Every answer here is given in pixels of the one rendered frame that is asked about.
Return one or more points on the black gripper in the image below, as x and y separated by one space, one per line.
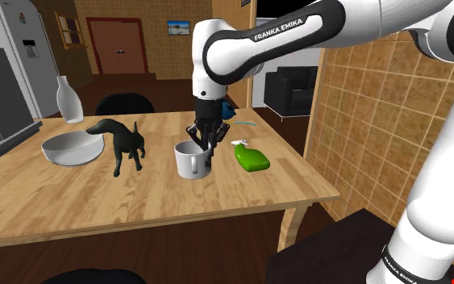
208 112

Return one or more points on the white mug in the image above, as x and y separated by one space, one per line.
189 161

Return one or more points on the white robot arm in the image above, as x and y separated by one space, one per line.
439 204

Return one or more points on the blue rounded object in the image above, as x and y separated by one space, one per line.
228 111

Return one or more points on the thin blue pen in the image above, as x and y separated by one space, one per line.
246 123

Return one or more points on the green spray bottle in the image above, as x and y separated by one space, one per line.
252 159

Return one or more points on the black dog figure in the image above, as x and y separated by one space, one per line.
126 139

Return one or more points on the black chair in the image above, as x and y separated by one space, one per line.
93 277
124 104

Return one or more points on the black armchair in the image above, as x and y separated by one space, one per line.
293 90

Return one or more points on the reddish brown door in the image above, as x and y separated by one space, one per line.
118 47

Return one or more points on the wooden table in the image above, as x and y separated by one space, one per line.
93 200

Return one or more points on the white bowl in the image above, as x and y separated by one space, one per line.
71 151

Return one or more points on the white vase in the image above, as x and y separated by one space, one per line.
69 102

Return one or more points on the dark robot stand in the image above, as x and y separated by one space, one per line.
329 251

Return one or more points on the wooden framed window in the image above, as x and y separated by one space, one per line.
69 31

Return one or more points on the grey refrigerator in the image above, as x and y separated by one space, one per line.
26 67

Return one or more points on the blue wall picture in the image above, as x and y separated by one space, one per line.
178 27

